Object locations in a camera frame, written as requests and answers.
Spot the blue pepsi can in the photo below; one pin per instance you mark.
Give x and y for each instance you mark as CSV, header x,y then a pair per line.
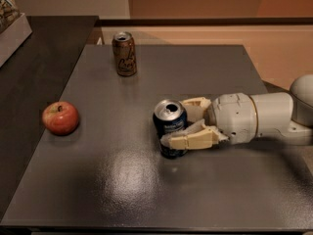
x,y
169,116

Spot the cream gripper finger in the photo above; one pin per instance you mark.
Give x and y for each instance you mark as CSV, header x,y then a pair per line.
x,y
196,108
195,137

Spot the brown lacroix can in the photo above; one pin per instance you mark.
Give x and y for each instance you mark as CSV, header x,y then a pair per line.
x,y
123,47

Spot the white box with snacks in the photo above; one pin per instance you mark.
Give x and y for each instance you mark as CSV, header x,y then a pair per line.
x,y
14,29

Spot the red apple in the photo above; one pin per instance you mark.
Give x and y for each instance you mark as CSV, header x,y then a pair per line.
x,y
61,118

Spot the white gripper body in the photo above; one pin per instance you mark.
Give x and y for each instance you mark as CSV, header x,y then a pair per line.
x,y
233,115

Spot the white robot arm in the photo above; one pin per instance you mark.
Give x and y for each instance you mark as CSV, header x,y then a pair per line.
x,y
286,116

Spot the dark wooden side table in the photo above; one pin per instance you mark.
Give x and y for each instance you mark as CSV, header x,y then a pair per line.
x,y
34,76

